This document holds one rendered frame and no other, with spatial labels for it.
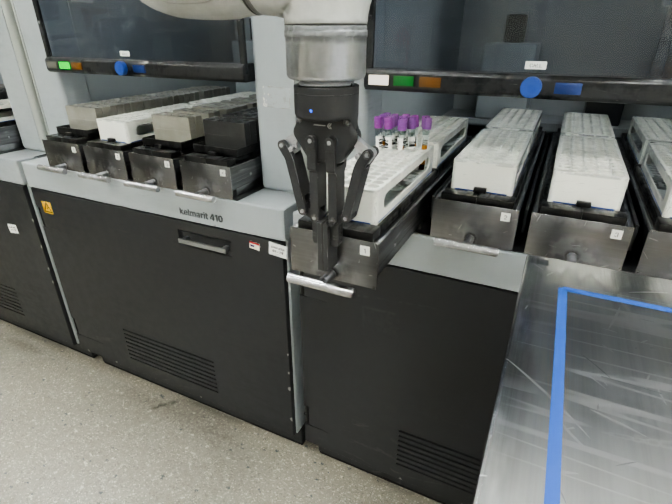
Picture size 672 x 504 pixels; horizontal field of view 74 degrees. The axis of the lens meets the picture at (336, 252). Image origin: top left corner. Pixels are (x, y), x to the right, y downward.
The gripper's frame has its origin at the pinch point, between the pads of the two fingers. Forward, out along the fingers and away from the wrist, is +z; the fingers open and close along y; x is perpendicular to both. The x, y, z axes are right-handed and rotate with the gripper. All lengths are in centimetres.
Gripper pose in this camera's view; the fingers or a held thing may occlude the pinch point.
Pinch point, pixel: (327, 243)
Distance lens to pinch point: 60.0
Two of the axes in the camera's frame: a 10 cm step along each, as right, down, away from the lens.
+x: -4.4, 4.0, -8.1
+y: -9.0, -1.9, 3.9
